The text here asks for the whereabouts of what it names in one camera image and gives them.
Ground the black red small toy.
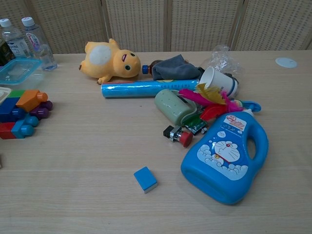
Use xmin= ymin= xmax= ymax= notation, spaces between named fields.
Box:
xmin=163 ymin=125 xmax=194 ymax=149

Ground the dark oil bottle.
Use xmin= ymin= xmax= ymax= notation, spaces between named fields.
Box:
xmin=0 ymin=39 xmax=16 ymax=67

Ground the green snack packet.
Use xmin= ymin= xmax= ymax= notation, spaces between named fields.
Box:
xmin=183 ymin=114 xmax=208 ymax=136

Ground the white round table grommet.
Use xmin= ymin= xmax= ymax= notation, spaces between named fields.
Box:
xmin=275 ymin=57 xmax=298 ymax=69

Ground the yellow plush toy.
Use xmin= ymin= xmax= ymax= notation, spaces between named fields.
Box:
xmin=79 ymin=38 xmax=142 ymax=85

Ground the purple building block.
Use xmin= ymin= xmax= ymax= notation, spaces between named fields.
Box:
xmin=29 ymin=100 xmax=54 ymax=120

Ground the clear container with blue lid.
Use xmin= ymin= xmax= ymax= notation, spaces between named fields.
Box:
xmin=0 ymin=58 xmax=44 ymax=86

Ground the light blue building block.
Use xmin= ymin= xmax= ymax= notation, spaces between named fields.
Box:
xmin=10 ymin=116 xmax=40 ymax=140

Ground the orange building block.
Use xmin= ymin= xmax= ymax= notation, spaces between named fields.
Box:
xmin=15 ymin=89 xmax=49 ymax=113

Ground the red building block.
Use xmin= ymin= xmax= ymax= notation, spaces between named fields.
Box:
xmin=0 ymin=121 xmax=17 ymax=140

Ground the woven folding screen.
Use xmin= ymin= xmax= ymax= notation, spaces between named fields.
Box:
xmin=0 ymin=0 xmax=312 ymax=54

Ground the white paper cup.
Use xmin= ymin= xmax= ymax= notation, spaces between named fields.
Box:
xmin=198 ymin=66 xmax=241 ymax=98

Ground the green building block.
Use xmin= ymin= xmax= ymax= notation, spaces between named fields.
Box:
xmin=6 ymin=89 xmax=26 ymax=98

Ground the crumpled clear plastic wrapper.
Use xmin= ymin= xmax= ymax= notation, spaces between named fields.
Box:
xmin=201 ymin=45 xmax=241 ymax=74

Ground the brown bottle with blue cap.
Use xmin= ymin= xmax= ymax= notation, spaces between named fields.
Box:
xmin=141 ymin=60 xmax=160 ymax=80

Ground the blue mahjong tile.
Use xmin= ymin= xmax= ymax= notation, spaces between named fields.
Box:
xmin=133 ymin=166 xmax=159 ymax=194

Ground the colourful feather shuttlecock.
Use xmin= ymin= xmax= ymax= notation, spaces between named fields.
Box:
xmin=178 ymin=82 xmax=245 ymax=122

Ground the beige lunch box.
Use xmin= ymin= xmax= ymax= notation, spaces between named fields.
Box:
xmin=0 ymin=86 xmax=13 ymax=103

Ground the blue cartoon detergent bottle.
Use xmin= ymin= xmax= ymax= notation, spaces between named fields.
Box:
xmin=180 ymin=100 xmax=270 ymax=206

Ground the dark blue building block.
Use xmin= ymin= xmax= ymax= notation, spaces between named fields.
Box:
xmin=0 ymin=97 xmax=27 ymax=123

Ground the grey cloth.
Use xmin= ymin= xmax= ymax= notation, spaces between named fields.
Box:
xmin=152 ymin=54 xmax=205 ymax=81

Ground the green cup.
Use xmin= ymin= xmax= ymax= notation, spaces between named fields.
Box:
xmin=154 ymin=89 xmax=197 ymax=128

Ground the clear water bottle white cap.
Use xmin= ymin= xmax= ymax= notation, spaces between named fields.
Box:
xmin=21 ymin=16 xmax=59 ymax=72
xmin=0 ymin=18 xmax=33 ymax=60

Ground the blue cylindrical tube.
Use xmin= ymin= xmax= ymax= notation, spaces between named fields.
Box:
xmin=101 ymin=79 xmax=201 ymax=100

